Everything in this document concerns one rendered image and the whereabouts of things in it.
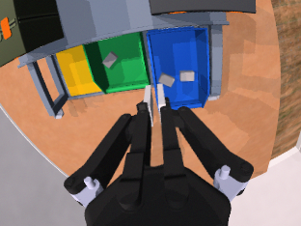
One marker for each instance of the blue bin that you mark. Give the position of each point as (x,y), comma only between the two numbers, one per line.
(181,50)

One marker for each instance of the grey metal shelf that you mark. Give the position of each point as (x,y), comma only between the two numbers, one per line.
(85,21)

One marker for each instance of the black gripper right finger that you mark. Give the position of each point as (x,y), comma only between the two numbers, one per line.
(232,173)

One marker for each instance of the green bin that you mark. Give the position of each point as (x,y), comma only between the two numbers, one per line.
(130,70)

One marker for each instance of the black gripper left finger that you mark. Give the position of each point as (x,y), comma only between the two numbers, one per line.
(93,177)

